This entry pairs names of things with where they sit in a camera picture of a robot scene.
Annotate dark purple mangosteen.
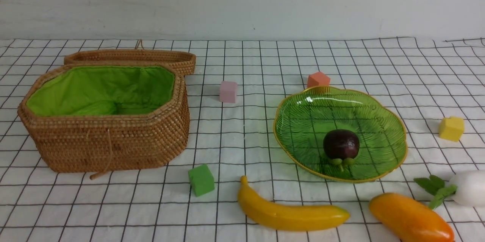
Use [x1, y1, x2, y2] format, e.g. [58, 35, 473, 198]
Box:
[323, 129, 360, 171]

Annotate yellow plastic banana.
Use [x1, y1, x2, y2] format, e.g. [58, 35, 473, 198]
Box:
[238, 175, 350, 232]

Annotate orange plastic mango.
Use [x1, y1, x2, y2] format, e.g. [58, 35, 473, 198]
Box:
[369, 193, 455, 242]

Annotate white plastic radish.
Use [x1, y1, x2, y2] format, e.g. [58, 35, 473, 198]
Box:
[414, 170, 485, 209]

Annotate checkered white tablecloth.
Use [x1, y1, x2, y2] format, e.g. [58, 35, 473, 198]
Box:
[0, 37, 484, 242]

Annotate pink foam cube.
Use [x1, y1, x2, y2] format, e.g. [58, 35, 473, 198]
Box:
[219, 80, 238, 103]

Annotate green glass leaf plate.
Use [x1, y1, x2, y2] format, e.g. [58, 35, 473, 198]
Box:
[272, 86, 408, 183]

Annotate woven wicker basket lid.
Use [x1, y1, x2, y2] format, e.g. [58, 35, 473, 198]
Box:
[64, 39, 196, 76]

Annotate orange foam cube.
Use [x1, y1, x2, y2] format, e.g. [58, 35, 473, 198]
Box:
[306, 71, 331, 89]

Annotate green foam cube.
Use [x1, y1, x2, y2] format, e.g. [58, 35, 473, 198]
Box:
[188, 164, 215, 197]

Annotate woven wicker basket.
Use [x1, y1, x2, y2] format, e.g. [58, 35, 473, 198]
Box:
[17, 61, 190, 179]

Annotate yellow foam cube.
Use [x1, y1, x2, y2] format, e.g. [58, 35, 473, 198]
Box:
[438, 116, 465, 142]

